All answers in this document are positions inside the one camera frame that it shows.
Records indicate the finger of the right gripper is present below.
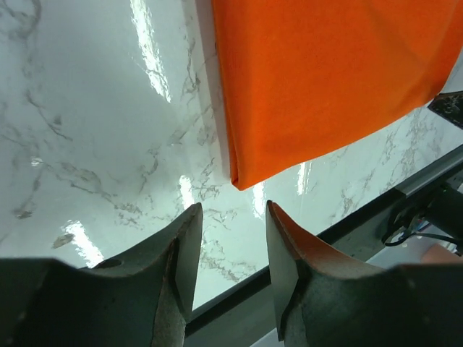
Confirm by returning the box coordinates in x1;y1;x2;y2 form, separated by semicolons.
428;91;463;129

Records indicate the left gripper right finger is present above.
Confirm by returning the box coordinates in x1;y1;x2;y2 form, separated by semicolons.
266;200;399;347

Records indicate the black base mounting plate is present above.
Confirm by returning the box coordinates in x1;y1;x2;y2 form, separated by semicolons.
185;148;462;346

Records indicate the orange t shirt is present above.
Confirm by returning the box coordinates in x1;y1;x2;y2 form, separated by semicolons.
212;1;462;190

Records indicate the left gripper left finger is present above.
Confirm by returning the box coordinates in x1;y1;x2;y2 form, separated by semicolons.
79;202;203;347

